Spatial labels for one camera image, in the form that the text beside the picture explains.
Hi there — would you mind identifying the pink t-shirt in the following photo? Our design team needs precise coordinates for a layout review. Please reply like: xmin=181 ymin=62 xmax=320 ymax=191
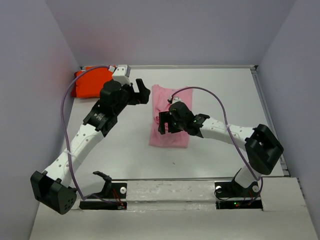
xmin=148 ymin=84 xmax=195 ymax=149

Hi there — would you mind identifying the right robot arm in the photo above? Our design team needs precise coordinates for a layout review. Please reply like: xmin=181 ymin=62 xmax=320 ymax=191
xmin=158 ymin=101 xmax=284 ymax=196

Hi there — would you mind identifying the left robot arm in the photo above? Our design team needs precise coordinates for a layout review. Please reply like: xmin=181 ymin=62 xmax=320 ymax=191
xmin=30 ymin=78 xmax=151 ymax=215

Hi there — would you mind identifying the folded orange t-shirt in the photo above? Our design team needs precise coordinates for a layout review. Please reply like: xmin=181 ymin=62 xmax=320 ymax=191
xmin=71 ymin=65 xmax=115 ymax=99

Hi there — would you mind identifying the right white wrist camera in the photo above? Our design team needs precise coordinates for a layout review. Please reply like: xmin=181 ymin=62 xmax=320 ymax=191
xmin=167 ymin=96 xmax=182 ymax=104

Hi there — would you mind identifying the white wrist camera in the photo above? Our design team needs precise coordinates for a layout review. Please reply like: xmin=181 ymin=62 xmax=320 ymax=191
xmin=112 ymin=65 xmax=131 ymax=86
xmin=167 ymin=96 xmax=182 ymax=104

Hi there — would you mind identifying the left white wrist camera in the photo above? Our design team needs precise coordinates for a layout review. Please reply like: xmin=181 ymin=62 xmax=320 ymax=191
xmin=112 ymin=65 xmax=131 ymax=86

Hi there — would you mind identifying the aluminium table edge rail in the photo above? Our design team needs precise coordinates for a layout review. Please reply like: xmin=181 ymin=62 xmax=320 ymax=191
xmin=130 ymin=65 xmax=258 ymax=70

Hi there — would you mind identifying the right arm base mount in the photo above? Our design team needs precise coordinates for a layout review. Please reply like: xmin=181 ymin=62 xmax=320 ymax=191
xmin=214 ymin=179 xmax=264 ymax=210

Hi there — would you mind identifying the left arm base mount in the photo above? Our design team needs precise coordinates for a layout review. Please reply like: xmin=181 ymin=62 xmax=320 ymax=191
xmin=78 ymin=171 xmax=128 ymax=211

